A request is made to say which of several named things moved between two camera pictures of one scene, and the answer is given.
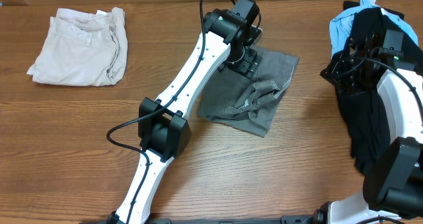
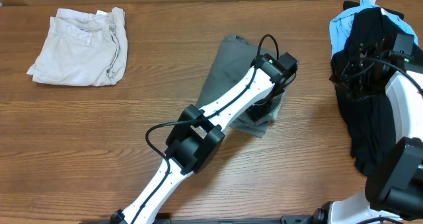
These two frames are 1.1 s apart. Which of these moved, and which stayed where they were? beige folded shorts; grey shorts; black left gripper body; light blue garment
Moved: black left gripper body; grey shorts
Stayed: beige folded shorts; light blue garment
